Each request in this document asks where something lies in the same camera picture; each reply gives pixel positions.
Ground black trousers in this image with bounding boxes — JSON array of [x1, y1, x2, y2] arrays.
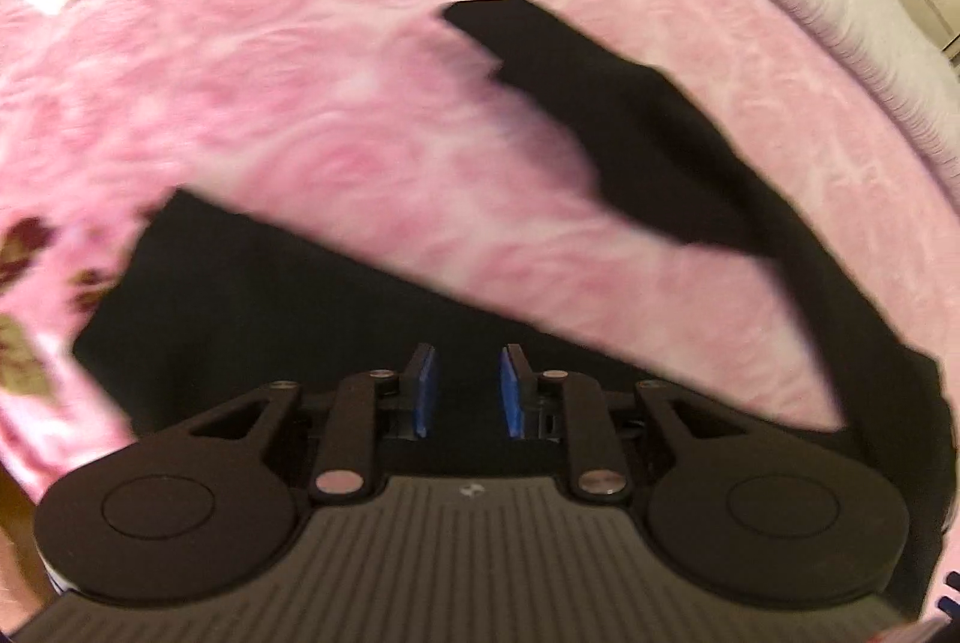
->
[[71, 0, 949, 617]]

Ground pink floral blanket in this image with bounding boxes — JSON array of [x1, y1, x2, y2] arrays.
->
[[2, 0, 958, 495]]

